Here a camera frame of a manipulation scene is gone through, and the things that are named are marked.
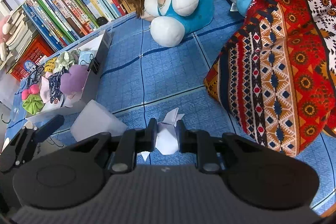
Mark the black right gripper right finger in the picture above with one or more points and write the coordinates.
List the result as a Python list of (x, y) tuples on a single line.
[(201, 144)]

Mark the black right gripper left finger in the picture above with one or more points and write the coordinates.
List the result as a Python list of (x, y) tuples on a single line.
[(125, 148)]

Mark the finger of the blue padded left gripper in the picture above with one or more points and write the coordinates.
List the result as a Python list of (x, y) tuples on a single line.
[(48, 129)]

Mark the white paper origami crane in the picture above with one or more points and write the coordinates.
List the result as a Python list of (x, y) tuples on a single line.
[(166, 141)]

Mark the white foam block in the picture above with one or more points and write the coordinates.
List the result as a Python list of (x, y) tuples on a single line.
[(95, 119)]

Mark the green scrunchie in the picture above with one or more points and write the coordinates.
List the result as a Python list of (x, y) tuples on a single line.
[(33, 104)]

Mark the pink cloth piece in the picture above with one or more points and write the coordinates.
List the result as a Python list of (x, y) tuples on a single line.
[(45, 90)]

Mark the navy floral cloth pouch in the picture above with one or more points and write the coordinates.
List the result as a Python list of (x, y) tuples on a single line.
[(54, 85)]

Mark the pink bow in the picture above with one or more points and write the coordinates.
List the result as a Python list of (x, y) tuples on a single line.
[(33, 89)]

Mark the white cardboard tray box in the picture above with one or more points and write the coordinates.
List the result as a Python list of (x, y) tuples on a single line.
[(99, 44)]

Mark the miniature black bicycle model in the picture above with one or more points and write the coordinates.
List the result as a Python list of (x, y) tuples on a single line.
[(35, 76)]

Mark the green floral cloth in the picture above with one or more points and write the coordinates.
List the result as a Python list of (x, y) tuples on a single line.
[(64, 61)]

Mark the blue checked tablecloth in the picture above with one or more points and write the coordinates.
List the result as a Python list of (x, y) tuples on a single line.
[(142, 80)]

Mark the black binder clip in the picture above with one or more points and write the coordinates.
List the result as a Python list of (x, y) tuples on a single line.
[(94, 66)]

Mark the red plastic crate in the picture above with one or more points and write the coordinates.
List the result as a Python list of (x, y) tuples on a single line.
[(37, 49)]

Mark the light blue cloth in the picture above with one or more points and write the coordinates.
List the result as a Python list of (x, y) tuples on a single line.
[(85, 58)]

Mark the red patterned ethnic cushion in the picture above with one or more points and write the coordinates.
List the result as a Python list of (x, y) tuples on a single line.
[(276, 74)]

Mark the stack of grey books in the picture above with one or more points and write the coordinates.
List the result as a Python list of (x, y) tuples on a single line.
[(22, 32)]

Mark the pink white bunny plush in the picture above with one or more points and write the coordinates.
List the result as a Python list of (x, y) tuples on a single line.
[(5, 35)]

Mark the small black box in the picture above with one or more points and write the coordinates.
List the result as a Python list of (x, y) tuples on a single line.
[(101, 21)]

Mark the row of upright colourful books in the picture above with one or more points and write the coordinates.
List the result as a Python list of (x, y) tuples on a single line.
[(76, 1)]

